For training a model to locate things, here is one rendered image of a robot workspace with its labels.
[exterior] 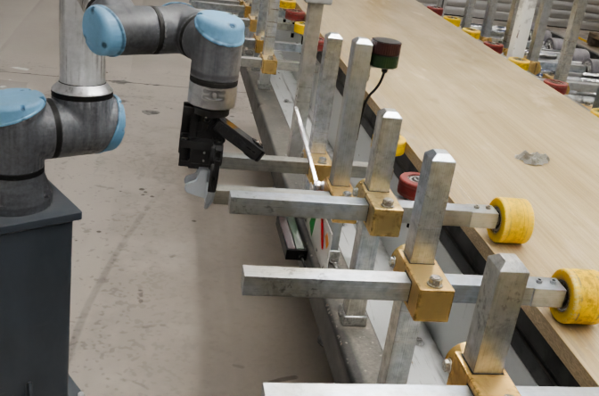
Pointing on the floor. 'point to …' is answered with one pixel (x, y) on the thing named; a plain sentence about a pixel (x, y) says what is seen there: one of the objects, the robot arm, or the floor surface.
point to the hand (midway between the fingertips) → (210, 202)
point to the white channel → (528, 1)
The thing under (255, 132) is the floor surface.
